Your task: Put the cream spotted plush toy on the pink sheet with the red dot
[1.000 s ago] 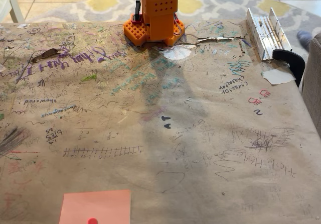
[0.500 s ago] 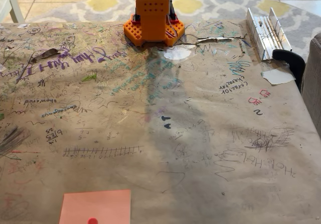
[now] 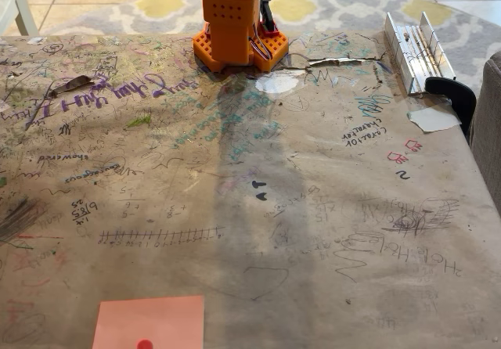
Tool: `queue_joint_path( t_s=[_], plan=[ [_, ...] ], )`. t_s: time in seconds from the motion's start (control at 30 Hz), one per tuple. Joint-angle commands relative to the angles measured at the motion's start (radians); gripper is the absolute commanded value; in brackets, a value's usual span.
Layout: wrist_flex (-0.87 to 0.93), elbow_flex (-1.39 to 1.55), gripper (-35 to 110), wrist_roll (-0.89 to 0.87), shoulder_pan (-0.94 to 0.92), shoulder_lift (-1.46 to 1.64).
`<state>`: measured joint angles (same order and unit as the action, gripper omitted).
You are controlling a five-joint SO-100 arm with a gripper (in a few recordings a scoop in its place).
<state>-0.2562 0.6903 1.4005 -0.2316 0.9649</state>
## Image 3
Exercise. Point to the scribbled brown paper table cover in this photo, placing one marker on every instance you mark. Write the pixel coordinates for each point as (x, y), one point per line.
(352, 216)

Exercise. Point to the grey yellow patterned rug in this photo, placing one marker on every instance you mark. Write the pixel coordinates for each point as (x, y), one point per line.
(332, 6)

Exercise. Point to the pink sticky note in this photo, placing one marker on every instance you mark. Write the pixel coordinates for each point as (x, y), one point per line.
(156, 321)

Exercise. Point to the black clamp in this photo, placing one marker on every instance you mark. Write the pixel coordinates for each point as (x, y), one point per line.
(454, 94)

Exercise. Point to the grey upholstered chair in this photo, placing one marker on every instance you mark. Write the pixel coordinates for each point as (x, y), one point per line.
(489, 122)

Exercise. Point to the white chair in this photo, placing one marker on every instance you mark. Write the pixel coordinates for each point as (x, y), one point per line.
(11, 4)

